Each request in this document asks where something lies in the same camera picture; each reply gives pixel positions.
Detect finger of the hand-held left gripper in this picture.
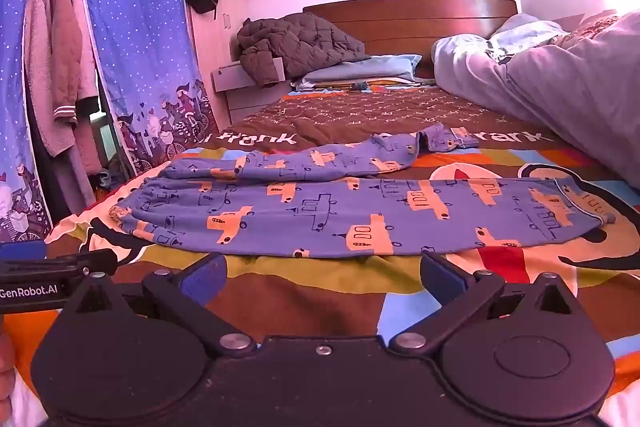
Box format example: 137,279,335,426
0,240,119,279

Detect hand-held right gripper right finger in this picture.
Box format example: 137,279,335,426
389,251,581,354

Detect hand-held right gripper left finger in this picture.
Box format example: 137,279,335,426
65,251,257,356

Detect blue car print pants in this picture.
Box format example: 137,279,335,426
109,123,617,259

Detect person's left hand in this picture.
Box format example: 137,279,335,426
0,332,16,415

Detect colourful printed bedspread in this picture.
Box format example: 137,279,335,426
0,79,640,427

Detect pale fleece coat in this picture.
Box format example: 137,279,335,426
23,0,63,158

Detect white nightstand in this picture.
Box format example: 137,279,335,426
211,57,297,124

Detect grey duvet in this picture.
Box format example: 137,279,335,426
431,9,640,190

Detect light blue pillow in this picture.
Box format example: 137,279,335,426
292,54,424,88

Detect brown quilted jacket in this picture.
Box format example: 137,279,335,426
236,12,371,88

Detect pale blue cloth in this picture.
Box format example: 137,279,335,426
487,13,569,58

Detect wooden headboard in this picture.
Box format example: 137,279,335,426
302,0,518,80

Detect floral pink pillow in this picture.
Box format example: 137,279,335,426
559,11,622,48

